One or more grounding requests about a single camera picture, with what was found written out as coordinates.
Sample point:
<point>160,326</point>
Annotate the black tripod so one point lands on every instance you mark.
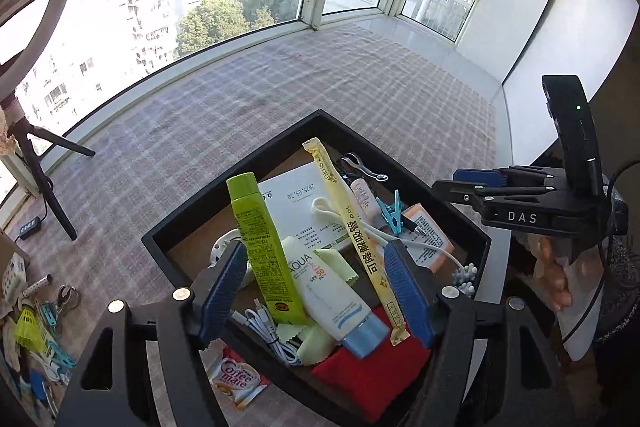
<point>54,202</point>

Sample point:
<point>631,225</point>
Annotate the yellow shuttlecock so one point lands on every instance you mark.
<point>29,329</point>

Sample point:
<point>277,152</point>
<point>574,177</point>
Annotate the black inline remote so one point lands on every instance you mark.
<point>30,228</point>

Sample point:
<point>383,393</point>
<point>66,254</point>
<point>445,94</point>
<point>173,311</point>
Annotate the black rectangular tray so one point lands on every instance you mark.
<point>200,207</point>

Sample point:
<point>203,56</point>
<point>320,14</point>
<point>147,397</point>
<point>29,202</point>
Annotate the white knobby massage ball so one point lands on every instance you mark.
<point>465,279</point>

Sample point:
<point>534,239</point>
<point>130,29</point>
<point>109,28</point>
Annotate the long yellow sachet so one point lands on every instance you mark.
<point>360,247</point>

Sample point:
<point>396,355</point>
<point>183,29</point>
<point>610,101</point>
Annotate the white blue sunscreen tube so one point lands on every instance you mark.
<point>330,302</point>

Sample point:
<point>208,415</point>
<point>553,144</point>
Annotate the orange white tissue pack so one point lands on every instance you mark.
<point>430,232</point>

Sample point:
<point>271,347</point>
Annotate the blue clothespin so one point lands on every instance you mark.
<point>46,313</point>
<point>392,217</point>
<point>60,357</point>

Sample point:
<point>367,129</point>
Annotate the patterned white tissue pack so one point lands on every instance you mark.
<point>12,279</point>

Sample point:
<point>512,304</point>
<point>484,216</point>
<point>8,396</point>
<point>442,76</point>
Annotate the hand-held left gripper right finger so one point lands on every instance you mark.
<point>407,292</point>

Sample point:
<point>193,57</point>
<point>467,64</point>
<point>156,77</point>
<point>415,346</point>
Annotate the person's right hand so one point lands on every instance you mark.
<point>552,274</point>

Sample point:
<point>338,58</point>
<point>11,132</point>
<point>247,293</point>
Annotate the person's right forearm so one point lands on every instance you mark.
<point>620,287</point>

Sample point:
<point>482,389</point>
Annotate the green tube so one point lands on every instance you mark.
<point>260,247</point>

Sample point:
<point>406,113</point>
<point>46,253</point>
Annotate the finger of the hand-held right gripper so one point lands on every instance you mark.
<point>455,193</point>
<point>477,178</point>

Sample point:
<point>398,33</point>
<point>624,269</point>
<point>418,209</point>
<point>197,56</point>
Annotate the white cardboard box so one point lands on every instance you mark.
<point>295,207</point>

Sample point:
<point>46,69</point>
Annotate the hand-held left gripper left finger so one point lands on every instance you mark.
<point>222,292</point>

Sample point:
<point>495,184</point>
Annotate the patterned white pen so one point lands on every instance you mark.
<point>37,286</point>

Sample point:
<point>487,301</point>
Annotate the white round holder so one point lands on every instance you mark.
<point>222,244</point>

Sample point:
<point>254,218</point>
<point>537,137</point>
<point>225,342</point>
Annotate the red cloth bag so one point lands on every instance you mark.
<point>380,377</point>

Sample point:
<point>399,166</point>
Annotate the pink bottle grey cap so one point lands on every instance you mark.
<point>365,199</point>

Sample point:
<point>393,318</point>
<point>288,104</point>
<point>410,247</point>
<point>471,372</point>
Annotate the white red creamer sachet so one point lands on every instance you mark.
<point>235,379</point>

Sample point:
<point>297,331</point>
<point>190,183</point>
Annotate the blue correction tape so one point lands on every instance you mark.
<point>39,384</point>

